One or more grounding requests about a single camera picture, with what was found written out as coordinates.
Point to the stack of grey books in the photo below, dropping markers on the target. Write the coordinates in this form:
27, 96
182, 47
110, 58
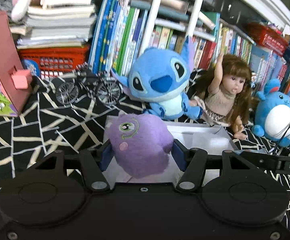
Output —
58, 23

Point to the brown-haired doll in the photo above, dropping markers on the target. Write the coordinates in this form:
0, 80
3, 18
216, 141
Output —
224, 94

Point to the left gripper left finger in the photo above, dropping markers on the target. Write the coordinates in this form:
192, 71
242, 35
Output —
93, 163

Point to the blue Stitch plush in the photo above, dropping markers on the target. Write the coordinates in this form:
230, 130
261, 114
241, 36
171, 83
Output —
159, 77

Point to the blue round plush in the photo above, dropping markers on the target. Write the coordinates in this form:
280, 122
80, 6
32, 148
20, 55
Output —
272, 116

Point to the white ladder frame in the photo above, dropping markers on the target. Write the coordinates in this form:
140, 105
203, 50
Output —
160, 13

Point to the orange plastic basket left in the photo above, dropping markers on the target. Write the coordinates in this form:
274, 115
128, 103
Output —
47, 63

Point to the red basket on books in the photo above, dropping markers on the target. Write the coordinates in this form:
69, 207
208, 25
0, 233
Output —
265, 36

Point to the black white patterned cloth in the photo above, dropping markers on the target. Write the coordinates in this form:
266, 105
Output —
45, 126

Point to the purple plush toy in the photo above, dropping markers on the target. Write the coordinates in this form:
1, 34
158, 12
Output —
141, 143

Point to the pink triangular dollhouse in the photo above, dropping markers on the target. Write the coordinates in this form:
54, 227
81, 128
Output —
15, 81

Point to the white cardboard box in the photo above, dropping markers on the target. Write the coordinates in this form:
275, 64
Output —
212, 139

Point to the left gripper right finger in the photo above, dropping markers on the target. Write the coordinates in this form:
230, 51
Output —
192, 163

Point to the miniature metal bicycle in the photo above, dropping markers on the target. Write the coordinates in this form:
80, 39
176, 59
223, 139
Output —
83, 81

